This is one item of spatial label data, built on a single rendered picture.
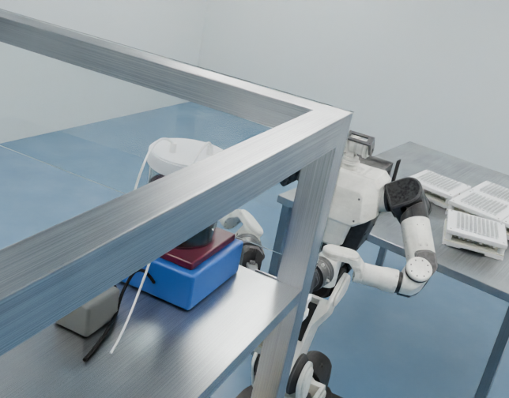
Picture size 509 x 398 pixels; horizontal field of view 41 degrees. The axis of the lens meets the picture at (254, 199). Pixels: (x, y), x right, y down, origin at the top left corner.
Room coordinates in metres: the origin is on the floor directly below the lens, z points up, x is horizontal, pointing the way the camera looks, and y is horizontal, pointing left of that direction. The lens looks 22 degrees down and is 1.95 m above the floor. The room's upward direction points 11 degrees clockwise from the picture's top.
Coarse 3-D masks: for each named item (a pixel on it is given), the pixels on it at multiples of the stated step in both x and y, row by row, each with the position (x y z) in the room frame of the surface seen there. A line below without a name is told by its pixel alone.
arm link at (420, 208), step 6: (420, 198) 2.01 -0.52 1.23; (426, 198) 2.06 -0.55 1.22; (414, 204) 2.00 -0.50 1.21; (420, 204) 2.00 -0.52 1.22; (426, 204) 2.05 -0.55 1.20; (408, 210) 1.98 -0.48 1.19; (414, 210) 1.97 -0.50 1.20; (420, 210) 1.98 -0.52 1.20; (426, 210) 1.99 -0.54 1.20; (402, 216) 1.98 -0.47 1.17; (408, 216) 1.96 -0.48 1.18; (426, 216) 1.97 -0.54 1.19
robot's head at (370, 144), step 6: (354, 132) 2.11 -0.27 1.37; (348, 138) 2.09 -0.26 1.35; (354, 138) 2.09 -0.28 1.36; (366, 138) 2.09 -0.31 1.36; (372, 138) 2.08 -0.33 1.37; (366, 144) 2.06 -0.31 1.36; (372, 144) 2.08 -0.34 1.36; (366, 150) 2.08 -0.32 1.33; (372, 150) 2.10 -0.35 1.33; (366, 156) 2.09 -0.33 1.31
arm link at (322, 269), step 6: (318, 264) 1.73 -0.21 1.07; (324, 264) 1.74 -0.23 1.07; (318, 270) 1.72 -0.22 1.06; (324, 270) 1.73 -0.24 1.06; (318, 276) 1.71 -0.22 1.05; (324, 276) 1.71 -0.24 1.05; (312, 282) 1.69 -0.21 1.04; (318, 282) 1.71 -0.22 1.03; (324, 282) 1.71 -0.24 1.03; (312, 288) 1.69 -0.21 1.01; (318, 288) 1.71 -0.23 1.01
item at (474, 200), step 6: (462, 198) 2.93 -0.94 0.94; (468, 198) 2.97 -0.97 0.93; (474, 198) 2.99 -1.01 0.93; (480, 198) 3.00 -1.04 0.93; (486, 198) 3.00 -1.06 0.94; (468, 204) 2.89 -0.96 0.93; (474, 204) 2.89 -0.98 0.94; (480, 204) 2.91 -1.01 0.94; (486, 204) 2.92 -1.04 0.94; (492, 204) 2.94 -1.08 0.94; (498, 204) 2.96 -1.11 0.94; (462, 210) 2.90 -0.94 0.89; (486, 210) 2.84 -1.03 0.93; (492, 210) 2.86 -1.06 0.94; (498, 210) 2.87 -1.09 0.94
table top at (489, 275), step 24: (408, 144) 3.97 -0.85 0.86; (408, 168) 3.48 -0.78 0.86; (432, 168) 3.57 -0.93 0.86; (456, 168) 3.65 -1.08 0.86; (480, 168) 3.74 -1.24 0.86; (384, 216) 2.73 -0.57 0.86; (432, 216) 2.84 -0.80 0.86; (384, 240) 2.49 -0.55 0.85; (456, 264) 2.39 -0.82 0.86; (480, 264) 2.43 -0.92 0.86; (504, 264) 2.48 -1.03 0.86; (480, 288) 2.28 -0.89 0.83; (504, 288) 2.26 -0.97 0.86
